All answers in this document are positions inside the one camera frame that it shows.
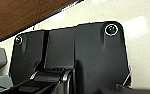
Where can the dark robot base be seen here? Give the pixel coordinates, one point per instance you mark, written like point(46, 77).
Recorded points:
point(91, 50)

